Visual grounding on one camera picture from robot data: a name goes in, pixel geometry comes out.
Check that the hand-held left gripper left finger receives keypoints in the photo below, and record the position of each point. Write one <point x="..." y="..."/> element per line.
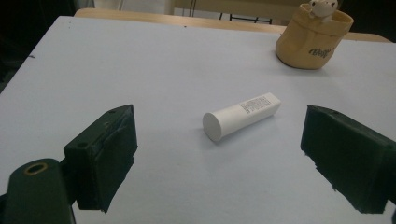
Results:
<point x="102" y="155"/>

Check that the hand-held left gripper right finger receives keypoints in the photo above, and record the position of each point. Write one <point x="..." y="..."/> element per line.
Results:
<point x="348" y="155"/>

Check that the white tube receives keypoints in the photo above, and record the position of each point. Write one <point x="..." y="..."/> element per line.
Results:
<point x="239" y="116"/>

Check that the yellow pen holder with bear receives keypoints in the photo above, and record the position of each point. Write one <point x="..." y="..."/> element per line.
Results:
<point x="306" y="43"/>

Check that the wooden table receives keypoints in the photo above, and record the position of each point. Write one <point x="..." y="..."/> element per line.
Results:
<point x="186" y="21"/>

